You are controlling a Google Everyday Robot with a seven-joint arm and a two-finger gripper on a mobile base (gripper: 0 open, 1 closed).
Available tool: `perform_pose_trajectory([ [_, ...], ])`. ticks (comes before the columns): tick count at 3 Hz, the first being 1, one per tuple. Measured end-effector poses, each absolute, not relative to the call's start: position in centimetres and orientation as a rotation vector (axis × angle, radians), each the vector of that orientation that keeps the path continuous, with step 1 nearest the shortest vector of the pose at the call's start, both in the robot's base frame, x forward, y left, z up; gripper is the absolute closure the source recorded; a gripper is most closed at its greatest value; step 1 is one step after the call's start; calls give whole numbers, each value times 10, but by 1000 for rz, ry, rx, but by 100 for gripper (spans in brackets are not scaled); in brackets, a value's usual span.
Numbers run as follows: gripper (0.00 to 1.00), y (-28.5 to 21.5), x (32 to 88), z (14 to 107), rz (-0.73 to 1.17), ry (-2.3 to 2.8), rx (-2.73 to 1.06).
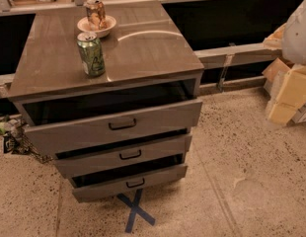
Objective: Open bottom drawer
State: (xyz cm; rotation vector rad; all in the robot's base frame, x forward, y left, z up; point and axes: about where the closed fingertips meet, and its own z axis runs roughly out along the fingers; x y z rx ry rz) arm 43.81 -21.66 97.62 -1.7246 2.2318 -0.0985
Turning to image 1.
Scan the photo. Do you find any grey bottom drawer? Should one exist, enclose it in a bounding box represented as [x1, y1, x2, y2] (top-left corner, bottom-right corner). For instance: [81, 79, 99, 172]
[72, 154, 188, 202]

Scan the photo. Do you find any grey drawer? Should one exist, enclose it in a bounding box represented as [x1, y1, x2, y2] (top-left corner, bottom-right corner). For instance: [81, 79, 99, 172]
[55, 133, 192, 179]
[24, 98, 203, 158]
[72, 154, 188, 202]

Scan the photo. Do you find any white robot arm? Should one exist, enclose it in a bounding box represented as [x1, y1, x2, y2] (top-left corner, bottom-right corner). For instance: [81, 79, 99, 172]
[281, 0, 306, 65]

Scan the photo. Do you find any grey drawer cabinet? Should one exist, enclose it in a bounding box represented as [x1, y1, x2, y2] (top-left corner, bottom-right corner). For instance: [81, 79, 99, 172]
[7, 0, 205, 127]

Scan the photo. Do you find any grey middle drawer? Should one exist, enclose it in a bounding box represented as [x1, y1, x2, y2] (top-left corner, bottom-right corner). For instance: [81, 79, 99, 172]
[55, 133, 192, 179]

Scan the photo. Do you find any grey top drawer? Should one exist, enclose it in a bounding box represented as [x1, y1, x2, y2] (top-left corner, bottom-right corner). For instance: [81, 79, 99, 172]
[24, 98, 203, 158]

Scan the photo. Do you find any green soda can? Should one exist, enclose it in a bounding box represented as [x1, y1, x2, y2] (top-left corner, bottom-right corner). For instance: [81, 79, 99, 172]
[77, 32, 105, 77]

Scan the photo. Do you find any blue tape cross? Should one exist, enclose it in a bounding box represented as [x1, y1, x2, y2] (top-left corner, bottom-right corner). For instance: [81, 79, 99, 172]
[116, 189, 156, 233]

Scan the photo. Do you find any white bowl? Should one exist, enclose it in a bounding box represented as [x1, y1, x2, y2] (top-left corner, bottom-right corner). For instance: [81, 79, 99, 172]
[77, 15, 116, 38]

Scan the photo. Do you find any orange crushed can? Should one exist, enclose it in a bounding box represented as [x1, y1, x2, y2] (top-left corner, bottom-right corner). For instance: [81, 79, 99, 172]
[86, 0, 107, 31]

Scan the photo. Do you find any cardboard box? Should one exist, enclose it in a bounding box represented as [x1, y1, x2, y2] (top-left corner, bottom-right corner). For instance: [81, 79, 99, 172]
[262, 23, 306, 127]

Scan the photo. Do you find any metal window rail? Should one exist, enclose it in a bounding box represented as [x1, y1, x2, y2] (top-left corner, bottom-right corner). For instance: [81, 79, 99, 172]
[195, 42, 281, 92]

